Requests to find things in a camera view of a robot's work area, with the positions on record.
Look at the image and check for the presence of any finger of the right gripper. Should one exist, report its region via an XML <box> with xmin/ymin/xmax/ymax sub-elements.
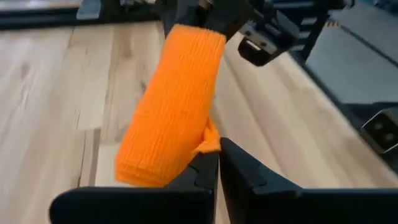
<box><xmin>198</xmin><ymin>0</ymin><xmax>254</xmax><ymax>42</ymax></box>
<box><xmin>161</xmin><ymin>0</ymin><xmax>188</xmax><ymax>35</ymax></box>

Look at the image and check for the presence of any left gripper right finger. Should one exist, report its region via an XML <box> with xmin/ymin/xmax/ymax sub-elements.
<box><xmin>219</xmin><ymin>136</ymin><xmax>398</xmax><ymax>224</ymax></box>

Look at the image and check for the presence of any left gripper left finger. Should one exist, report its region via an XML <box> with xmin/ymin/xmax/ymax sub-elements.
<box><xmin>49</xmin><ymin>151</ymin><xmax>220</xmax><ymax>224</ymax></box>

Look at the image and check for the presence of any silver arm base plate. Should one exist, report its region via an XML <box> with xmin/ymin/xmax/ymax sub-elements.
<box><xmin>360</xmin><ymin>107</ymin><xmax>398</xmax><ymax>155</ymax></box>

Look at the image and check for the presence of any orange elastic bandage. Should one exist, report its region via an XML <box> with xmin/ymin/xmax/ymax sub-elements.
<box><xmin>114</xmin><ymin>24</ymin><xmax>227</xmax><ymax>188</ymax></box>

